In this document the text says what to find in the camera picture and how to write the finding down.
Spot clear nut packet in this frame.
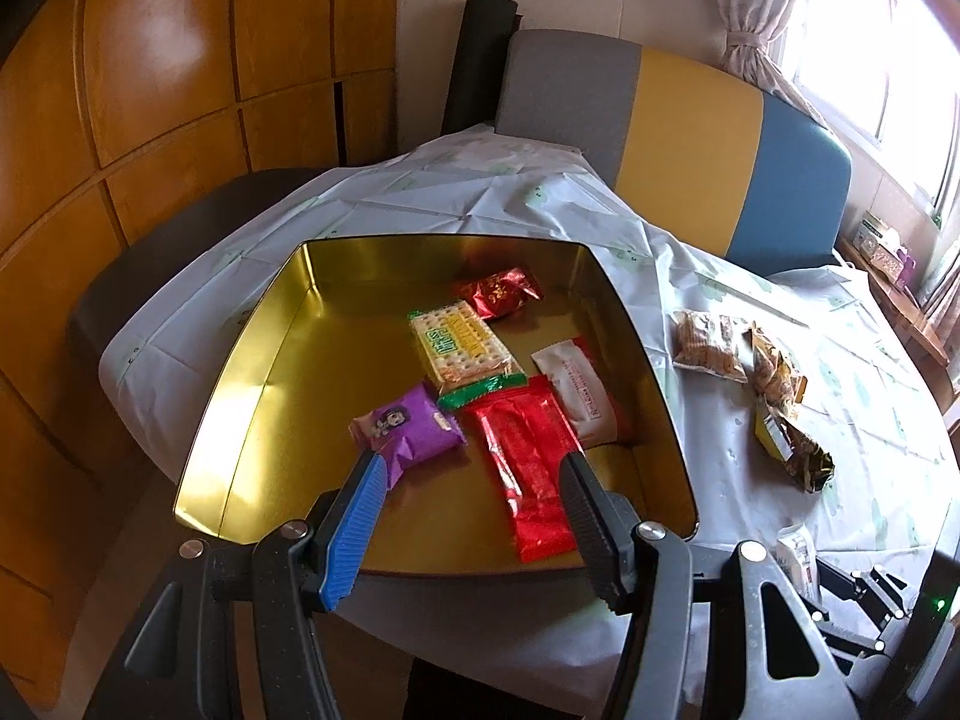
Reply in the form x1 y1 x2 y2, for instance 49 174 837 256
671 310 752 385

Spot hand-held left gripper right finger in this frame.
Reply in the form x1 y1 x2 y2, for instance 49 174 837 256
559 450 863 720

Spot cracker packet with green ends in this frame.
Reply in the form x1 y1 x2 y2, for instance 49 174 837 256
407 300 527 412

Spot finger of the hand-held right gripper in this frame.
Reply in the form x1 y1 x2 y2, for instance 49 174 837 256
816 617 892 674
817 559 912 620

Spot wooden wardrobe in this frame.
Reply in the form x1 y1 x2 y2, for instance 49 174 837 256
0 0 400 698

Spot dark brown chair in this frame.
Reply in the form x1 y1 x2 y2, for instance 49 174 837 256
66 167 335 470

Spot grey yellow blue chair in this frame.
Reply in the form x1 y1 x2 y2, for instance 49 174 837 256
493 29 854 276

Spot small red gold-print packet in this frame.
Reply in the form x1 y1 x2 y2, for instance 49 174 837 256
450 266 544 321

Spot purple snack packet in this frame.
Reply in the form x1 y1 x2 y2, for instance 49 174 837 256
370 382 490 493

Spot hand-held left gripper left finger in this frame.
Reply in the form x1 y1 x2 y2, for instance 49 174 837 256
82 450 387 720

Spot long red snack packet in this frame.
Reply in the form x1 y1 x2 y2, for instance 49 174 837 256
463 373 591 563

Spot gold-lined maroon tin box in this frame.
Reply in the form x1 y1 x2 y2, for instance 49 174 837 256
172 236 701 580

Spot tied floral curtain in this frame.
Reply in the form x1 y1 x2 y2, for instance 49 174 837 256
711 0 809 104

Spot wooden side table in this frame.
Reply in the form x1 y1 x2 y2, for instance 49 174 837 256
835 235 955 370

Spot small grey box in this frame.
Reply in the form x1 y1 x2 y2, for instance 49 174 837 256
855 214 902 256

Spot hanging floral curtain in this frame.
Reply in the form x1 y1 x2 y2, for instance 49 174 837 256
919 231 960 335

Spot white and red snack packet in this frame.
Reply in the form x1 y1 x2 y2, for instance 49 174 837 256
530 336 637 452

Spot window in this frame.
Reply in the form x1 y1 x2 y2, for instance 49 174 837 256
786 0 960 222

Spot black rolled mat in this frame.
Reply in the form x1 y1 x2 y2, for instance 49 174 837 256
441 0 522 137

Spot white tablecloth with green clouds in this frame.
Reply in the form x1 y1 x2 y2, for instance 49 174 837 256
97 124 960 707

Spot yellow-edged seed packet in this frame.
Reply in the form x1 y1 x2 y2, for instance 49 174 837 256
754 401 838 494

